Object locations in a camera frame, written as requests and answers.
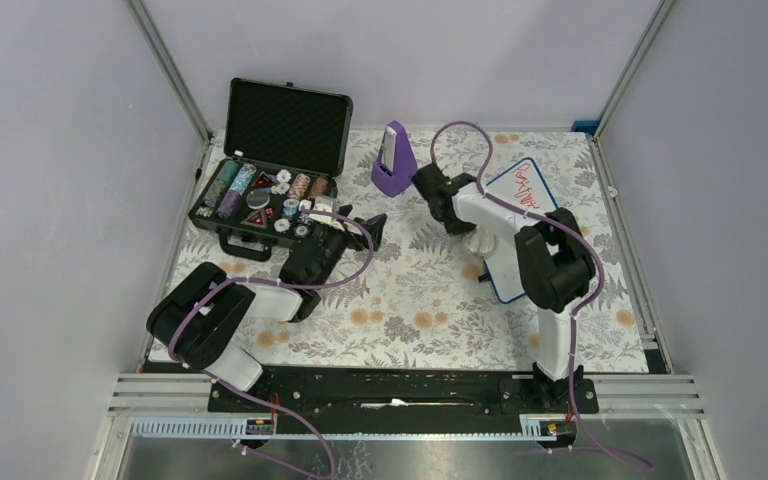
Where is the purple metronome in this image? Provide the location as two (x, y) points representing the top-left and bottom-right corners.
(371, 121), (418, 198)

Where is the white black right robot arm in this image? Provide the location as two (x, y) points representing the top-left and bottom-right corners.
(412, 164), (599, 412)

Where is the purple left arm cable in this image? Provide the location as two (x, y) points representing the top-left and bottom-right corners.
(167, 209), (376, 480)

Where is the floral table mat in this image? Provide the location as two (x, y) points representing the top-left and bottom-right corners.
(233, 129), (648, 373)

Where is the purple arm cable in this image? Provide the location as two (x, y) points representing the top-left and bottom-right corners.
(430, 121), (656, 473)
(167, 209), (376, 480)

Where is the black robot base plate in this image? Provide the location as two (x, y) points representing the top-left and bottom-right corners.
(207, 365), (601, 425)

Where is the black poker chip case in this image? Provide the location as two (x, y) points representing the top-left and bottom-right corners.
(188, 78), (354, 262)

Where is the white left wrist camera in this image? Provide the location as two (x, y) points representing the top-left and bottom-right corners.
(307, 204), (343, 230)

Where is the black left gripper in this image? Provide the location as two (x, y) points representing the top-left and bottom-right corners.
(313, 204), (385, 289)

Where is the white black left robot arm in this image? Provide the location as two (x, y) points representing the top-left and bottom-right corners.
(146, 214), (387, 411)

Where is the blue framed whiteboard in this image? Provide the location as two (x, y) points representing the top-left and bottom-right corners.
(484, 157), (559, 304)

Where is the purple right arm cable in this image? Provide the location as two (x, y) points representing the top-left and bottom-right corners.
(430, 121), (656, 473)

